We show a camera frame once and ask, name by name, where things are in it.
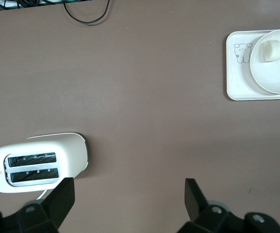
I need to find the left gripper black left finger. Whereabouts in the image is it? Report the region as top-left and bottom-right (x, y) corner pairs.
(0, 177), (76, 233)

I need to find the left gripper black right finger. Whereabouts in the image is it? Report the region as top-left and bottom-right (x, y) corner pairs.
(178, 178), (280, 233)

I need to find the round cream plate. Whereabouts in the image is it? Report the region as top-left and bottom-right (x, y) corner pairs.
(249, 29), (280, 95)

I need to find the white steamed bun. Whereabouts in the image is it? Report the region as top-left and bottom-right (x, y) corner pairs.
(262, 39), (280, 63)

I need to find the cream rabbit print tray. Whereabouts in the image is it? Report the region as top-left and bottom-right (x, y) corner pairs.
(225, 30), (280, 101)

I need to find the cream two-slot toaster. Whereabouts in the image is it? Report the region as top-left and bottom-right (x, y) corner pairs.
(0, 132), (90, 195)

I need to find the white toaster power cable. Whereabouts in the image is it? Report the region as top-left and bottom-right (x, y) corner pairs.
(36, 189), (50, 201)

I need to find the black looped cable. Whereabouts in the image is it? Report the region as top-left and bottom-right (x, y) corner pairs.
(62, 0), (112, 25)

